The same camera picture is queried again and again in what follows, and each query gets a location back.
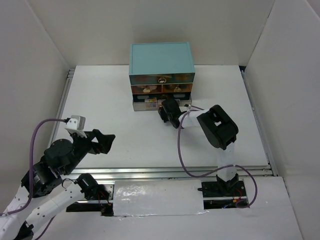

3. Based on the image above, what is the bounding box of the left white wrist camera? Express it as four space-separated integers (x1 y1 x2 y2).
65 115 87 138

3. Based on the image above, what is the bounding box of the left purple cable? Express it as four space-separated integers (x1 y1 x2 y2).
0 117 68 240

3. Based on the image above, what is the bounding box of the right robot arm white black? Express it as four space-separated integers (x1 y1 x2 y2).
158 99 239 196

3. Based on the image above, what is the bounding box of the colourful square eyeshadow palette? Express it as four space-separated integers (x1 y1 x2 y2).
144 98 158 111

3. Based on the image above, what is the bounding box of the white tape sheet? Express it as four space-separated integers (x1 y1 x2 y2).
113 179 205 217

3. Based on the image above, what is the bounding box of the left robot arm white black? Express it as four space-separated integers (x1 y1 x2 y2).
0 129 116 240

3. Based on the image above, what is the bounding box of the teal drawer organizer box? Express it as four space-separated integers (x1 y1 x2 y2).
128 42 196 112

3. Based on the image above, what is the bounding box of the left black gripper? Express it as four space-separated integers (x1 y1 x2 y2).
63 128 116 175

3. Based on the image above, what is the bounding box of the aluminium rail frame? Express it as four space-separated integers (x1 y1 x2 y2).
57 65 273 180

